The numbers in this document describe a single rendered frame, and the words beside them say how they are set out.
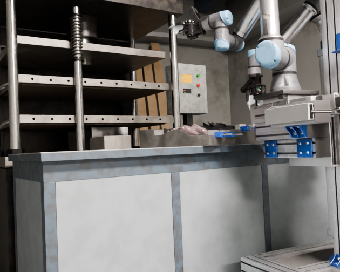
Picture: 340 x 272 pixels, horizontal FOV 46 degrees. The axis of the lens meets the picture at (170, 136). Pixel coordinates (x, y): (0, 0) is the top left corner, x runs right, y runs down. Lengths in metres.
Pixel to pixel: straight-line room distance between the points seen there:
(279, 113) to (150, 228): 0.82
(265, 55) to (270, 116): 0.28
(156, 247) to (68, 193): 0.53
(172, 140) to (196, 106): 1.09
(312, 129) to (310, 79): 3.22
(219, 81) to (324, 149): 4.50
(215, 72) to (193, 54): 0.45
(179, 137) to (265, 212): 0.71
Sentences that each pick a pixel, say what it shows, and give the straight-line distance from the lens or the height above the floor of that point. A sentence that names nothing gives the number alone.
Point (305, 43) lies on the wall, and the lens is 5.16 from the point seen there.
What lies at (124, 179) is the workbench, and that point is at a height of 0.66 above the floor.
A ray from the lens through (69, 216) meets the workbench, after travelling 1.80.
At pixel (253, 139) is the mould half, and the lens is 2.40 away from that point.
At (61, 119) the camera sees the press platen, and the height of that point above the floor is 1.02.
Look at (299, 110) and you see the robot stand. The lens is 1.69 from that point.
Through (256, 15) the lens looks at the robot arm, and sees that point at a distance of 2.14.
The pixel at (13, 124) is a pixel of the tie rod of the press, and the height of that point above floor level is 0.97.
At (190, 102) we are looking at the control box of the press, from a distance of 3.20.
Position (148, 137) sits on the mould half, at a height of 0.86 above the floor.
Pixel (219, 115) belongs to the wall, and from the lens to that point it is 6.20.
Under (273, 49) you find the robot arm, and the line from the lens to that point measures 1.86.
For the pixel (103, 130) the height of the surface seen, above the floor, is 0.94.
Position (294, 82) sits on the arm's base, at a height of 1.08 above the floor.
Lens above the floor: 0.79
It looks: 2 degrees up
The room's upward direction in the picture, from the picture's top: 3 degrees counter-clockwise
